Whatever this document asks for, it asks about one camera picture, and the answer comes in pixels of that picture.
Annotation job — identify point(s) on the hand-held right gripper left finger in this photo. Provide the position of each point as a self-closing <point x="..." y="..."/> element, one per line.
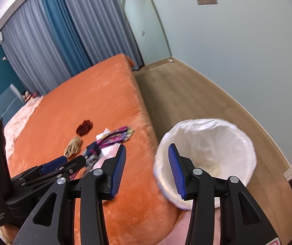
<point x="118" y="171"/>

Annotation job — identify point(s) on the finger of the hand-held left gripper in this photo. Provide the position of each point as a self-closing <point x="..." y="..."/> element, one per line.
<point x="55" y="163"/>
<point x="76" y="162"/>

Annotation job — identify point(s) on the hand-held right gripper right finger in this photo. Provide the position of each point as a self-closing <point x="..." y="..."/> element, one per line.
<point x="176" y="173"/>

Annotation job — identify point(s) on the dark patterned snack wrapper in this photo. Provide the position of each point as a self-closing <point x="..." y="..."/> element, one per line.
<point x="92" y="155"/>

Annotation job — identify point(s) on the white bag-lined waste bin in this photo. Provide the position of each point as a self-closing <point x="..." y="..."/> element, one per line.
<point x="212" y="145"/>

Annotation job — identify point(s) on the beige crumpled paper ball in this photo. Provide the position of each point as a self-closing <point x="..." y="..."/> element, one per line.
<point x="73" y="146"/>

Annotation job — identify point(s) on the white paper tissue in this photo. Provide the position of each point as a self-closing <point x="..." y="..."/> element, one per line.
<point x="109" y="150"/>

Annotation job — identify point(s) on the dark red crumpled scrunchie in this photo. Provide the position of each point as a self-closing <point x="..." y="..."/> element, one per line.
<point x="84" y="128"/>

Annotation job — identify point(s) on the colourful striped snack wrapper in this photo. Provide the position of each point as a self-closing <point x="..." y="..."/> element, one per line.
<point x="116" y="135"/>

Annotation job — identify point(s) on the pink plush blanket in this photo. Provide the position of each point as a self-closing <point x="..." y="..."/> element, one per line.
<point x="24" y="112"/>

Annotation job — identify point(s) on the blue padded headboard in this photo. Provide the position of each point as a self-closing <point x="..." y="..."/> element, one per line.
<point x="0" y="104"/>

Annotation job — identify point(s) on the orange plush bed blanket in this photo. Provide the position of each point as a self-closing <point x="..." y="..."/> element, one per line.
<point x="97" y="94"/>

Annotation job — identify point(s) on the patterned pillow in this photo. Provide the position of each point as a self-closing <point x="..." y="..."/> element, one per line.
<point x="29" y="96"/>

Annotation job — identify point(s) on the grey pleated curtain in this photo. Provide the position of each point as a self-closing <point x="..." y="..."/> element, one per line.
<point x="33" y="46"/>
<point x="100" y="17"/>

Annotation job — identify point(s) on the blue pleated curtain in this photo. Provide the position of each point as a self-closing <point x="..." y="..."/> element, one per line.
<point x="61" y="23"/>

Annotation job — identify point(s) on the tall leaning wall mirror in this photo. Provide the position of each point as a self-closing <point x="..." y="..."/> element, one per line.
<point x="146" y="28"/>

